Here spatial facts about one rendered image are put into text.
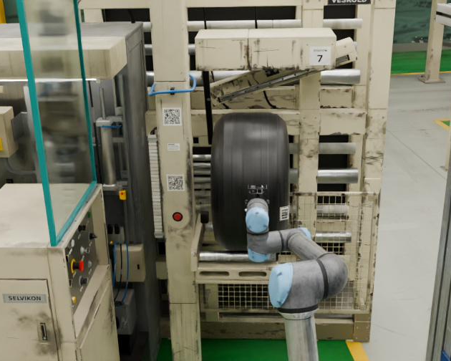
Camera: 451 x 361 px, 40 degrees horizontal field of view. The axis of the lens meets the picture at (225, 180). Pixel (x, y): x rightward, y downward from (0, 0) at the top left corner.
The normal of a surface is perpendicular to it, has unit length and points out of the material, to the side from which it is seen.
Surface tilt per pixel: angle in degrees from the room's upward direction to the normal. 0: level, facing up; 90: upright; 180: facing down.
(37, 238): 0
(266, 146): 41
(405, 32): 90
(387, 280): 0
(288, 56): 90
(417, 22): 90
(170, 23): 90
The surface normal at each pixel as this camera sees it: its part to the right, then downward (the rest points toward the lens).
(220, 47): -0.05, 0.37
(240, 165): -0.05, -0.21
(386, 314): -0.02, -0.93
